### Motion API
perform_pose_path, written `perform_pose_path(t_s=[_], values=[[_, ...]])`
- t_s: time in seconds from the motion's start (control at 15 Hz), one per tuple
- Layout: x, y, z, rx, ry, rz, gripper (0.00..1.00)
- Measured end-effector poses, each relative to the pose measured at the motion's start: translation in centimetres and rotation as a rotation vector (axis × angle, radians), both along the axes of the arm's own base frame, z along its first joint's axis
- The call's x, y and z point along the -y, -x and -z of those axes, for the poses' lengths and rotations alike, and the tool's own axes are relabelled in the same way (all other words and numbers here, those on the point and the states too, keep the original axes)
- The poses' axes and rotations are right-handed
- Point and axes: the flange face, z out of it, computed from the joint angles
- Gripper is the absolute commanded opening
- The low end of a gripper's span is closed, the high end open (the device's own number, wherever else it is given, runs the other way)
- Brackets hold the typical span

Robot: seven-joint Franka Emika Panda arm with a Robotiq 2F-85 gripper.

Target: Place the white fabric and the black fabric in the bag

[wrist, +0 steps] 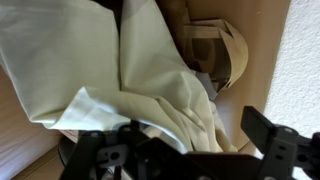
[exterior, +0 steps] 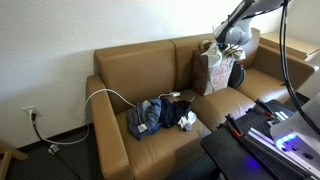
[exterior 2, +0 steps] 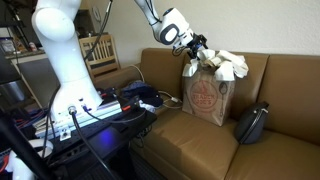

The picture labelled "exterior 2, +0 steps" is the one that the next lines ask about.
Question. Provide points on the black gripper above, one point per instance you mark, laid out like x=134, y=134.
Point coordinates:
x=198, y=41

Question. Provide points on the white fabric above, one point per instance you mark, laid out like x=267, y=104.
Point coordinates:
x=226, y=68

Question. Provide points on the black fabric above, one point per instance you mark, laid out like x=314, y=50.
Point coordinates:
x=151, y=96

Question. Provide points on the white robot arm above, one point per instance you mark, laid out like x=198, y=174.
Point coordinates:
x=63, y=50

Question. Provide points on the brown paper grocery bag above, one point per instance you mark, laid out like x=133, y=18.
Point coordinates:
x=206, y=100

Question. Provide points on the white charger brick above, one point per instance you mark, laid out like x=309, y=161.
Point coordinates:
x=175, y=99

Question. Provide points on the blue denim garment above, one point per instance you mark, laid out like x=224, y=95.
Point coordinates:
x=135, y=88

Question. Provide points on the small white grey cloth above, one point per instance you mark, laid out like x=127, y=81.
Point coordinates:
x=147, y=106

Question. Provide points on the red black clamp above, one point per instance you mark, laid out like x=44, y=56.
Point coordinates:
x=106, y=94
x=130, y=104

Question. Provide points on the black oval zip case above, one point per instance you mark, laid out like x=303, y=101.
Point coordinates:
x=250, y=125

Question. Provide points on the brown leather sofa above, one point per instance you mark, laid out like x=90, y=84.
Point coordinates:
x=200, y=146

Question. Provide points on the wooden chair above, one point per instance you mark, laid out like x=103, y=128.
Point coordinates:
x=100, y=56

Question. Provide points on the black mounting table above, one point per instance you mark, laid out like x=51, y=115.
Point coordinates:
x=110, y=136

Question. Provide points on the grey desk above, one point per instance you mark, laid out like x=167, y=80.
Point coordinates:
x=23, y=55

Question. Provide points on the silver bin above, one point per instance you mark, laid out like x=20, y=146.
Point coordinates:
x=11, y=90

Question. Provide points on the black tripod pole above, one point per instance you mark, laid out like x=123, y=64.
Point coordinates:
x=20, y=143

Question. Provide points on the white plastic stand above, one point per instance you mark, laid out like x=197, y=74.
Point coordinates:
x=20, y=170

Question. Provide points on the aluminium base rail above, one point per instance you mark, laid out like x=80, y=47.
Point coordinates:
x=100, y=111

